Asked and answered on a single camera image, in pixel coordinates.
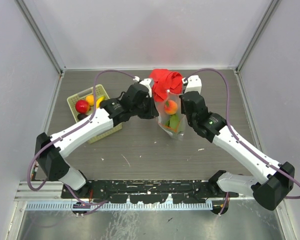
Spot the orange peach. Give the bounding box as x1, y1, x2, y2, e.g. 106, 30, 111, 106
164, 99, 178, 115

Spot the clear zip top bag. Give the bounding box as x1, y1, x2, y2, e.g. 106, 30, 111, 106
155, 90, 186, 141

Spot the green leafy vegetable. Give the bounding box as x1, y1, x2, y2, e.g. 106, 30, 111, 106
164, 114, 181, 132

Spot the purple eggplant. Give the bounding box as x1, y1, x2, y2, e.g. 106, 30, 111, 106
77, 113, 88, 121

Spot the green plastic basket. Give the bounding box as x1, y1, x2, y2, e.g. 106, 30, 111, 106
66, 84, 123, 144

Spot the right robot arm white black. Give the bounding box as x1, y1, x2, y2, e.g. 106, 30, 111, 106
180, 91, 295, 211

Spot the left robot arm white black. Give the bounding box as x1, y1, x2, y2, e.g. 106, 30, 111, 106
35, 83, 159, 198

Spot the red crumpled cloth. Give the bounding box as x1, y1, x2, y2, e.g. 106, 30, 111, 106
149, 68, 183, 102

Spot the yellow banana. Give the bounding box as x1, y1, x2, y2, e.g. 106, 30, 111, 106
95, 96, 106, 108

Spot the yellow orange fruit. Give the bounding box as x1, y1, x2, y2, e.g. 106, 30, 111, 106
85, 94, 95, 106

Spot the red strawberry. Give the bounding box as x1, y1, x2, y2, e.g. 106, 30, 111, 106
75, 99, 90, 114

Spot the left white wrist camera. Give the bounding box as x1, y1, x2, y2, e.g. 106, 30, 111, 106
132, 76, 155, 97

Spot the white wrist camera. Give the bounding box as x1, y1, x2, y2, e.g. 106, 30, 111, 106
182, 75, 202, 94
132, 76, 155, 97

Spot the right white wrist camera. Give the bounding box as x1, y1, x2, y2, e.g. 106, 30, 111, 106
182, 75, 202, 94

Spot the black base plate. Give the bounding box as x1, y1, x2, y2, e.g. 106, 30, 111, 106
76, 179, 226, 204

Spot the slotted cable duct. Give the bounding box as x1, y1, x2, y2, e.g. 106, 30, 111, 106
25, 200, 213, 212

